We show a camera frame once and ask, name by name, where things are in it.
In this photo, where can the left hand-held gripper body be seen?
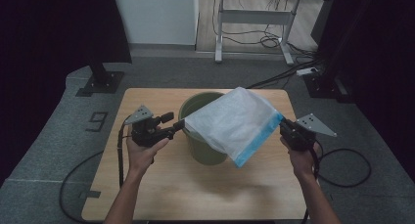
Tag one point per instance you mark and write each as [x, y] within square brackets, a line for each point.
[147, 132]

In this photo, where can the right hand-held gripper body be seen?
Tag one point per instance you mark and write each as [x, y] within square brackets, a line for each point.
[303, 136]

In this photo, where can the green plastic bin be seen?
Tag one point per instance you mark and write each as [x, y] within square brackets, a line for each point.
[205, 152]

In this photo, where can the white bag with blue band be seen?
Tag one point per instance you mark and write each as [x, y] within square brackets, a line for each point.
[235, 123]

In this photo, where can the person's right hand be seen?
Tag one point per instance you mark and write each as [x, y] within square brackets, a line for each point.
[305, 162]

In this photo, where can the person's left hand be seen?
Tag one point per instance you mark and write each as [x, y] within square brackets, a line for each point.
[140, 158]

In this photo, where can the black stand base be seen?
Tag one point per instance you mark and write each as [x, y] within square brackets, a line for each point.
[104, 82]
[321, 88]

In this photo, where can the white power strip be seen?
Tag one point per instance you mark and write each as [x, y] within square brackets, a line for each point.
[306, 71]

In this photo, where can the white panel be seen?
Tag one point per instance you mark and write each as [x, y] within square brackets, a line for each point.
[156, 15]

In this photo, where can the black curtain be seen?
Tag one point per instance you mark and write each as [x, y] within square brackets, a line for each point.
[375, 54]
[49, 38]

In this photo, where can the white metal frame desk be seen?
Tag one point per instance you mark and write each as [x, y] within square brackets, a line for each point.
[254, 17]

